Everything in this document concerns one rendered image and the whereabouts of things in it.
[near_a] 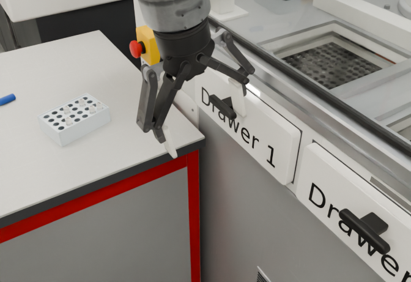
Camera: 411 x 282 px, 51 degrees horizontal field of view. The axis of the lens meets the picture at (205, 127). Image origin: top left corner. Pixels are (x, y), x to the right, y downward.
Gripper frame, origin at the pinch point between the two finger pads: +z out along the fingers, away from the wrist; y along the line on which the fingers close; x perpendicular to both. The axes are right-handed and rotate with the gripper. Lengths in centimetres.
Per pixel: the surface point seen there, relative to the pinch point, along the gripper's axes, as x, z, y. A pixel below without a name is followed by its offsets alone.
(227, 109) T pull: 1.1, -0.1, 5.2
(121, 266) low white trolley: 14.3, 40.5, -23.1
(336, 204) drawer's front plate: -21.8, 4.3, 7.5
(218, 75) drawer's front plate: 8.9, -1.0, 8.8
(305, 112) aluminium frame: -11.6, -4.1, 11.1
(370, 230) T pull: -29.3, 0.0, 5.5
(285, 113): -7.5, -1.5, 10.6
